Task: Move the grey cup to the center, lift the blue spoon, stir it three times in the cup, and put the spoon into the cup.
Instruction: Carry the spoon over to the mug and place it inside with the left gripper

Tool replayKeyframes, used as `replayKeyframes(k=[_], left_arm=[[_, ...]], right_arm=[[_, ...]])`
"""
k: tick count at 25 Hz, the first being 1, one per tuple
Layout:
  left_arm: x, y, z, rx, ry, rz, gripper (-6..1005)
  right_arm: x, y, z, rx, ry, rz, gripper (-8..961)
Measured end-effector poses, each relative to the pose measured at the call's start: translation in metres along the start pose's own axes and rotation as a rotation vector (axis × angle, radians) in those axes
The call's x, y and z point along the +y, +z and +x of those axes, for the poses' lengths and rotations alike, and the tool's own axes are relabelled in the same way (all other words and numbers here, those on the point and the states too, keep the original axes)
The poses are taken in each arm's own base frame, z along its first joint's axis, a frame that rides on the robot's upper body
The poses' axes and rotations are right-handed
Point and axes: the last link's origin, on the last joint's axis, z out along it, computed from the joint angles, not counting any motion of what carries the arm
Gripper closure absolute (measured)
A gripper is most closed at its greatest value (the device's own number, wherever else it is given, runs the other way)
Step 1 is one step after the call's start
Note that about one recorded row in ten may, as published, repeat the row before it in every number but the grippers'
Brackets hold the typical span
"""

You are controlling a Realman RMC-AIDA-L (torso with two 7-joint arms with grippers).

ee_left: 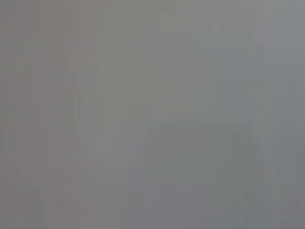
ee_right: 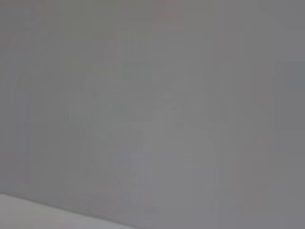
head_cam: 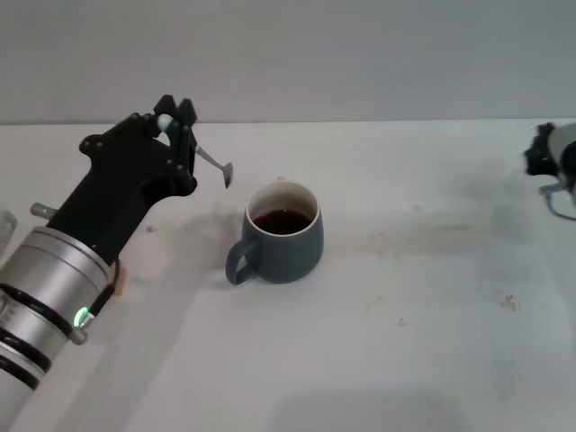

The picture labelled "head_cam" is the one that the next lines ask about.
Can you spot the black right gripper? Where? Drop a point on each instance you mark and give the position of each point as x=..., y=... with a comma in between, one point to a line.
x=537, y=155

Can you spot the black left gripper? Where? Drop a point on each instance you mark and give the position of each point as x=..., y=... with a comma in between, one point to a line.
x=117, y=171

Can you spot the blue grey spoon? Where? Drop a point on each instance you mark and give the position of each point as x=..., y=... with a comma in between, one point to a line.
x=227, y=173

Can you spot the grey ceramic cup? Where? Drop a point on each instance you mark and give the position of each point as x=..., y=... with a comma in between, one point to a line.
x=288, y=256

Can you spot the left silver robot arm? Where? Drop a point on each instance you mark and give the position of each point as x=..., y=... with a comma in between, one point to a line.
x=45, y=279

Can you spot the light wooden block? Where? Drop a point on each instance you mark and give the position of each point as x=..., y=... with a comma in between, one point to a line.
x=120, y=279

